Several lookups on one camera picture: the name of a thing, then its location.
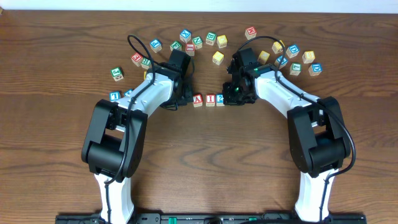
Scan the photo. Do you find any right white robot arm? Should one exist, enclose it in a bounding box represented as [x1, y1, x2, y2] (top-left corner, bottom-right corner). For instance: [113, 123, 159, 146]
[223, 62, 351, 222]

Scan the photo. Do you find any blue L wooden block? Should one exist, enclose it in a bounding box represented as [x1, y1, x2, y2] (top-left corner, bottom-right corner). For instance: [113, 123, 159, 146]
[109, 91, 122, 101]

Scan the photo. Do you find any green N wooden block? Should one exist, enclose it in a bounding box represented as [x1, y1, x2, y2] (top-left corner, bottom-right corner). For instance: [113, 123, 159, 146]
[192, 36, 203, 50]

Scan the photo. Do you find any blue D wooden block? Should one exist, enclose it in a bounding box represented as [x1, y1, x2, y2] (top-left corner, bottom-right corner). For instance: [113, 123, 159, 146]
[286, 44, 300, 58]

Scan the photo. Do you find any green 7 wooden block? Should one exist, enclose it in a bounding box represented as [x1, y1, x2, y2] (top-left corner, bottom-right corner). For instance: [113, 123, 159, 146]
[289, 62, 302, 76]

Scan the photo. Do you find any red H wooden block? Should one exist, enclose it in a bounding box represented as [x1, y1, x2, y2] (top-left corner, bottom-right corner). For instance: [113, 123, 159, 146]
[245, 26, 257, 40]

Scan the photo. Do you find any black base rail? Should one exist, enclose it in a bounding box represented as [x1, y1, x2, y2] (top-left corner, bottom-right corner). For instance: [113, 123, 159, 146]
[55, 212, 367, 224]

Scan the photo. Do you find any green F wooden block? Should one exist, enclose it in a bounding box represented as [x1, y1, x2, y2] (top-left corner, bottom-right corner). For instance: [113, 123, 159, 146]
[170, 41, 182, 51]

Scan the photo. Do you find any yellow block beside B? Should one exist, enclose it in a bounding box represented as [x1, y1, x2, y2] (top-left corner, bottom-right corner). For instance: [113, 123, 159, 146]
[217, 35, 228, 49]

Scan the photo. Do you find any yellow block row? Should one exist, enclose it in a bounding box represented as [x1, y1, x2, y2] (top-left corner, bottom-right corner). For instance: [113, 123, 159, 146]
[212, 51, 224, 65]
[257, 50, 270, 65]

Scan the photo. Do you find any green B wooden block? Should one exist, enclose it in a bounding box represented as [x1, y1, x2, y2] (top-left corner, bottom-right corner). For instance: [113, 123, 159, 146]
[206, 32, 217, 45]

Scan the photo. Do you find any red block beside F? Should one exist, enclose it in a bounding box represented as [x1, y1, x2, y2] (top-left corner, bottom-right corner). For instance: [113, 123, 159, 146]
[185, 44, 195, 57]

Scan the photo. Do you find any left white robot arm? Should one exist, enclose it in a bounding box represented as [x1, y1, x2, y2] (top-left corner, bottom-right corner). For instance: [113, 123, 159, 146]
[81, 63, 189, 223]

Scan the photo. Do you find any green J wooden block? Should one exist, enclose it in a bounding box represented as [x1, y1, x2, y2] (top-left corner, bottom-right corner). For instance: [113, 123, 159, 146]
[111, 67, 124, 82]

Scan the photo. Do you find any blue 5 wooden block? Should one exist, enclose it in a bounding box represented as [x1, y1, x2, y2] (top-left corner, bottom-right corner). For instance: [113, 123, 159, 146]
[274, 55, 289, 69]

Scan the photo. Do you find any yellow block upper right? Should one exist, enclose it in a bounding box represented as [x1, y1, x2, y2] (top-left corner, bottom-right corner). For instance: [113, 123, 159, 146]
[272, 40, 285, 54]

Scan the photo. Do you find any yellow 8 wooden block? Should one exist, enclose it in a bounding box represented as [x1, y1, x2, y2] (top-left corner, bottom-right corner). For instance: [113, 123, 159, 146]
[302, 51, 315, 64]

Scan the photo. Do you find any red A wooden block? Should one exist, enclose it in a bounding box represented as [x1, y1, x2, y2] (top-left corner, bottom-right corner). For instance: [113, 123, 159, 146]
[193, 94, 203, 108]

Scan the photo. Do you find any red I wooden block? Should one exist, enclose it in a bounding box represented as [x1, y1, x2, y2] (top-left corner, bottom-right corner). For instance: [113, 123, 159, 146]
[205, 94, 216, 107]

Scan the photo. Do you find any yellow block right row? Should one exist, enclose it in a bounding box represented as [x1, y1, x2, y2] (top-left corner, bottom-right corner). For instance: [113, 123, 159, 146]
[257, 50, 270, 65]

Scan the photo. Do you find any blue P wooden block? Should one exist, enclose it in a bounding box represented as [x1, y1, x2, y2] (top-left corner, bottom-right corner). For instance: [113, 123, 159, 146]
[150, 39, 162, 53]

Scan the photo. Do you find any blue 2 wooden block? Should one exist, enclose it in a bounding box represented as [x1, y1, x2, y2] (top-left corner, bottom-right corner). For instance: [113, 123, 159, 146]
[216, 94, 224, 106]

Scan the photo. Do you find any green R wooden block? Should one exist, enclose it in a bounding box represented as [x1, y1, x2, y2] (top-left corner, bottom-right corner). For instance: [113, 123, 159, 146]
[141, 58, 152, 70]

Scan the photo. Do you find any blue X wooden block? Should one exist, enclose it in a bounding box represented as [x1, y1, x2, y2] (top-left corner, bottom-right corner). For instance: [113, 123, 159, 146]
[179, 29, 192, 44]

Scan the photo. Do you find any yellow block centre row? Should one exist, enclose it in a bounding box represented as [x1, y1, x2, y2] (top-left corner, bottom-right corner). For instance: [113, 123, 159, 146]
[212, 51, 224, 65]

